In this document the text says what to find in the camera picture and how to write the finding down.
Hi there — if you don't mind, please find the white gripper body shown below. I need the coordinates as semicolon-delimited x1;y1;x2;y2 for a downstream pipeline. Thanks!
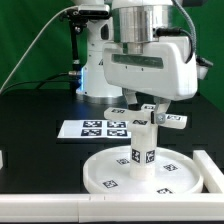
100;34;214;102

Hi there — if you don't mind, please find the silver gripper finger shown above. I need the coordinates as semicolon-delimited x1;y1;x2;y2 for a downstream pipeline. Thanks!
122;88;140;110
151;97;171;125

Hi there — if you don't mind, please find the white cross-shaped table base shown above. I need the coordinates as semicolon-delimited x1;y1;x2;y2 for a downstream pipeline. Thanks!
104;104;187;132

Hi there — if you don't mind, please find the white round table top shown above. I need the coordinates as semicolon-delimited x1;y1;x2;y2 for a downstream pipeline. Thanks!
83;146;203;194

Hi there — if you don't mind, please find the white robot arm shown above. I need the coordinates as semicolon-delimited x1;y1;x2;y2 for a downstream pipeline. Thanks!
73;0;213;125

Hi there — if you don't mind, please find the white marker sheet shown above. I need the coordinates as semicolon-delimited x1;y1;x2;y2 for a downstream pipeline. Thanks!
58;120;131;139

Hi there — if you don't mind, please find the grey braided robot cable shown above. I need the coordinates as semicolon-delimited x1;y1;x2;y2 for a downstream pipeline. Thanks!
156;0;198;64

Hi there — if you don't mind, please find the black cable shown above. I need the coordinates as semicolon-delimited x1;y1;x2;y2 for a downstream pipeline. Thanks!
0;71;82;96

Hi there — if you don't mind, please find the white right rail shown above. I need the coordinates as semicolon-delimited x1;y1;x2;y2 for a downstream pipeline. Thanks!
193;150;224;194

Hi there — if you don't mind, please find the white rail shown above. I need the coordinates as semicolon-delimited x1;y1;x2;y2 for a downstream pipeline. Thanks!
193;150;224;194
0;193;224;223

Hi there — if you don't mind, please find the black camera stand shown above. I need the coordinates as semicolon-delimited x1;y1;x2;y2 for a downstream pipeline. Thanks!
59;7;111;94

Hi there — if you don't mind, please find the white front rail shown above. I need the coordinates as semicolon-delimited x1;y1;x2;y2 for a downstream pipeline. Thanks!
0;193;224;223

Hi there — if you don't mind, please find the white cable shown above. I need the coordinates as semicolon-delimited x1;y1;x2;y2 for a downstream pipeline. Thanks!
0;5;79;94

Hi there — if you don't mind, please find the white left rail stub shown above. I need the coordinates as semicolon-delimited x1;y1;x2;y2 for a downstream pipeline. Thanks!
0;150;3;170

